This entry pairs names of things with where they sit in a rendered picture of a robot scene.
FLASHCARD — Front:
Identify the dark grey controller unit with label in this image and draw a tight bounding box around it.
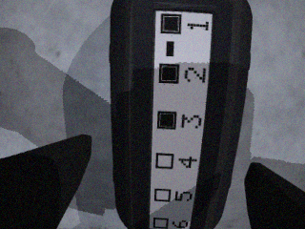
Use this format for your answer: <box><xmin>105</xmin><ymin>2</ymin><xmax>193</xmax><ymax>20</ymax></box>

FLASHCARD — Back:
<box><xmin>110</xmin><ymin>0</ymin><xmax>253</xmax><ymax>229</ymax></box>

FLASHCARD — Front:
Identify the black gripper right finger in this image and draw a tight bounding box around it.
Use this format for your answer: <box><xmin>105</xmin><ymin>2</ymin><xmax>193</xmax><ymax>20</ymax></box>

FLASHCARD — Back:
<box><xmin>244</xmin><ymin>163</ymin><xmax>305</xmax><ymax>229</ymax></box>

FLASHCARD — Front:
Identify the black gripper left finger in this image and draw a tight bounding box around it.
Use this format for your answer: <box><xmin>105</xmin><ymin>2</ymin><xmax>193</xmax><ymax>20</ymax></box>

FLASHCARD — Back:
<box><xmin>0</xmin><ymin>134</ymin><xmax>92</xmax><ymax>229</ymax></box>

